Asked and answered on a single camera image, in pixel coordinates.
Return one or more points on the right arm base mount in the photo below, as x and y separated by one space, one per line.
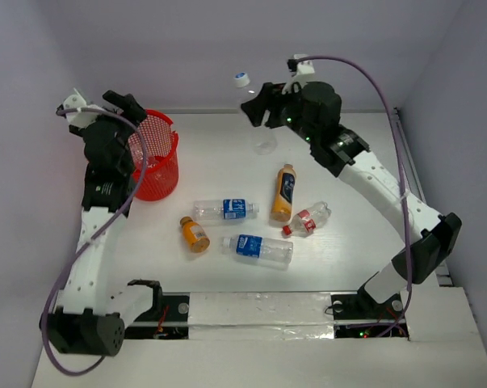
356 320

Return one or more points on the blue label bottle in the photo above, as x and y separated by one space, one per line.
231 209
258 251

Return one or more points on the blue label bottle front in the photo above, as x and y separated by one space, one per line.
258 251

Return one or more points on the tall orange juice bottle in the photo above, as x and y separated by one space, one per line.
281 209

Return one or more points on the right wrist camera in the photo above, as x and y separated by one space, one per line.
301 72

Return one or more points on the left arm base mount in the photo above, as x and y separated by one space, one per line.
171 323

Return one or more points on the small orange juice bottle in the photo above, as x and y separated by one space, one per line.
194 235

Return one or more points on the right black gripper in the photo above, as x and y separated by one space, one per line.
274 97

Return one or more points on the crushed red label bottle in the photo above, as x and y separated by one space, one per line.
305 222

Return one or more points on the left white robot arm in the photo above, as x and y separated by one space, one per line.
80 315

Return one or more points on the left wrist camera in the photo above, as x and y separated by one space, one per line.
72 110

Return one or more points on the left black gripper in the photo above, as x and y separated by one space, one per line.
127 107

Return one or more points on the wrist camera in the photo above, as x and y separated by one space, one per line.
301 72
72 110

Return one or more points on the blue label bottle middle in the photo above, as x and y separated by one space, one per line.
231 209

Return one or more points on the large clear plastic bottle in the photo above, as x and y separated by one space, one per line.
251 104

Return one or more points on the aluminium rail right edge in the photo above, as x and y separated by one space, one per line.
414 184

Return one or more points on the red mesh plastic bin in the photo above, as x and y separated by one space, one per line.
162 172

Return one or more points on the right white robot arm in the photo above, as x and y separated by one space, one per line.
313 111

